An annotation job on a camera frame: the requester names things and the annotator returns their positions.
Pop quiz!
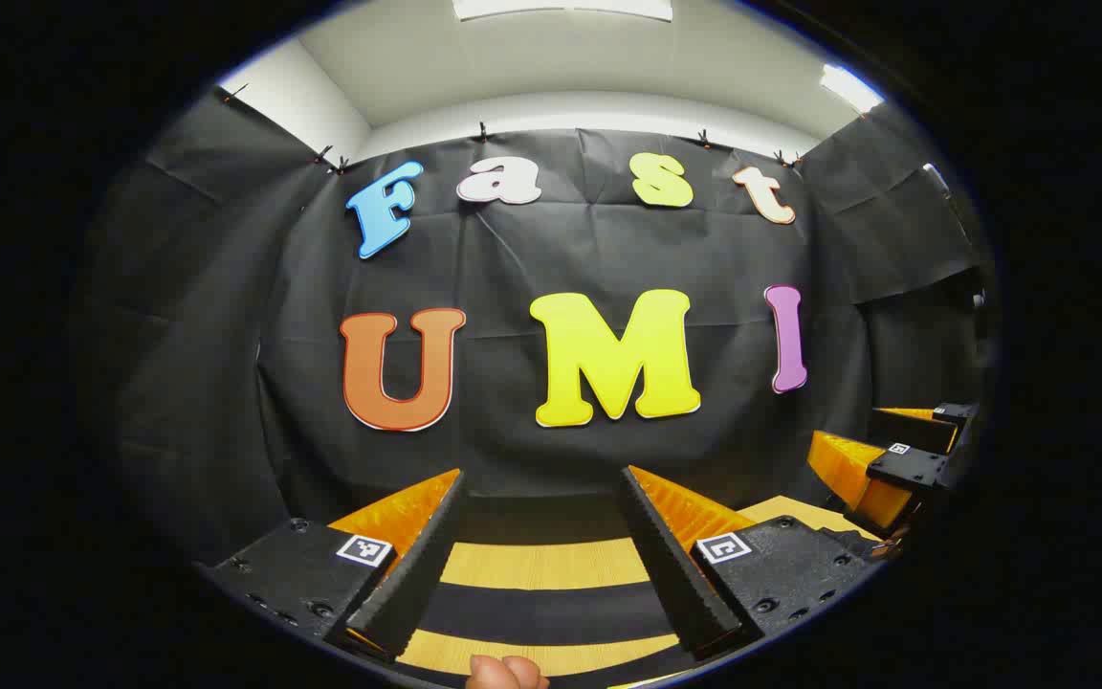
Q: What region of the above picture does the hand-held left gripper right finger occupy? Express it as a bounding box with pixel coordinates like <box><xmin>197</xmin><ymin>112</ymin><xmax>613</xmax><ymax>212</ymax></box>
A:
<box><xmin>618</xmin><ymin>465</ymin><xmax>885</xmax><ymax>663</ymax></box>

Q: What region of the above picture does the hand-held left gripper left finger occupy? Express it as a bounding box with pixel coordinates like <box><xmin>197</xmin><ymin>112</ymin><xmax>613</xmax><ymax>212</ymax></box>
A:
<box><xmin>193</xmin><ymin>468</ymin><xmax>468</xmax><ymax>664</ymax></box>

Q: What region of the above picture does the black backdrop cloth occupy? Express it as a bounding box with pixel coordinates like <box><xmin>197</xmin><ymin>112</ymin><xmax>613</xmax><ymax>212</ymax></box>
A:
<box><xmin>73</xmin><ymin>84</ymin><xmax>1000</xmax><ymax>575</ymax></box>

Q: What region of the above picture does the ceiling light panel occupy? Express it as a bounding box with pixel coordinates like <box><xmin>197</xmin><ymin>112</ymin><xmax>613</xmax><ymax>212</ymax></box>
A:
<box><xmin>819</xmin><ymin>62</ymin><xmax>887</xmax><ymax>114</ymax></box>

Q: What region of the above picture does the row of small cloth clips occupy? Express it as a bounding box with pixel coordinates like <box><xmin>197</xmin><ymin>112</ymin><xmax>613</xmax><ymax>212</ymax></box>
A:
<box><xmin>224</xmin><ymin>84</ymin><xmax>801</xmax><ymax>175</ymax></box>

